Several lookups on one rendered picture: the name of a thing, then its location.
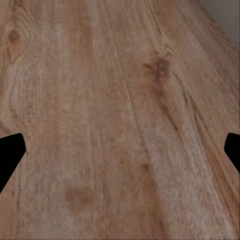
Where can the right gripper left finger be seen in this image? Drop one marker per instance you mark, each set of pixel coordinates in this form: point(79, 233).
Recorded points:
point(12, 149)

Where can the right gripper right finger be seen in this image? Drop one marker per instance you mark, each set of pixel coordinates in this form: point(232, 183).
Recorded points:
point(232, 149)

